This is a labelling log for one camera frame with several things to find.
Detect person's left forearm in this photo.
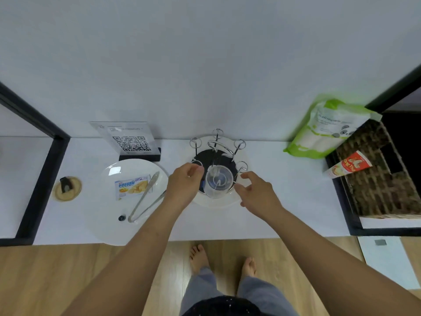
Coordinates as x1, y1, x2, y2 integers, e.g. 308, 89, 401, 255
61, 199, 192, 316

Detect person's left foot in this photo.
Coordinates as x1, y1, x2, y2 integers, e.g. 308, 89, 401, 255
189, 244, 210, 276

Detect person's right forearm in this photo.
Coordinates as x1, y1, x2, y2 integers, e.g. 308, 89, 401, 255
263, 207, 421, 316

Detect metal tongs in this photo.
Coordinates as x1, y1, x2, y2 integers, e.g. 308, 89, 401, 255
127, 171, 167, 224

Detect person's right hand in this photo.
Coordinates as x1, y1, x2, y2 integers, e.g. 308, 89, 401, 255
234, 171, 285, 221

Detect black shirt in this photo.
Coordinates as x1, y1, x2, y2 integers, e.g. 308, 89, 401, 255
190, 295, 264, 316

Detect person's right foot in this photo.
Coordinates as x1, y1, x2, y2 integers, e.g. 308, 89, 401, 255
241, 257, 257, 279

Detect blue and white snack packet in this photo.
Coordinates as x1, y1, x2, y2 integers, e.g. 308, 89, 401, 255
114, 174, 152, 201

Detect white round rack tray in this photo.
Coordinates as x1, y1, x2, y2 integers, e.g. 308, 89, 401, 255
189, 136, 251, 208

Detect black metal shelf frame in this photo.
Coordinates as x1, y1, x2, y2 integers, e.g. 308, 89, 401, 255
325, 64, 421, 237
0, 81, 71, 247

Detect grey trousers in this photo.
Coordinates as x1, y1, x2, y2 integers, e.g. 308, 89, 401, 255
179, 267, 300, 316

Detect clear acrylic sign stand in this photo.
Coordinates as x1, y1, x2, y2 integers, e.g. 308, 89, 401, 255
89, 120, 162, 162

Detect round wooden coaster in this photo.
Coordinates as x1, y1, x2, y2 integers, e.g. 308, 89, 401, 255
53, 176, 82, 203

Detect brown wicker basket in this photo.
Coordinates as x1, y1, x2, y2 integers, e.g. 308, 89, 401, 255
335, 120, 421, 218

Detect large white plate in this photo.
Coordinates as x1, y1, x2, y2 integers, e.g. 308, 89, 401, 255
84, 158, 172, 246

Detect green and white refill pouch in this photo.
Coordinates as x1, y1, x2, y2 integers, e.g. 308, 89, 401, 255
283, 99, 383, 160

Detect person's foot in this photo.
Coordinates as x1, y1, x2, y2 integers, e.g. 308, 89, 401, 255
189, 244, 210, 276
241, 257, 257, 279

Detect white flat floor scale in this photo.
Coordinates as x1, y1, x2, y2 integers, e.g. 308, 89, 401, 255
357, 236, 417, 291

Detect red and white tube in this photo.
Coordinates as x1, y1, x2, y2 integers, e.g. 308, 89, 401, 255
323, 150, 373, 179

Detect chrome wire cup rack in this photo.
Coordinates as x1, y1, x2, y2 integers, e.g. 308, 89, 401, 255
190, 128, 249, 194

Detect clear glass cup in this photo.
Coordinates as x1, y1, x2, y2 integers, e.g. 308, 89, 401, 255
205, 165, 235, 198

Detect person's left hand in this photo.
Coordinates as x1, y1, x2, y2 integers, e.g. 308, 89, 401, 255
164, 162, 205, 212

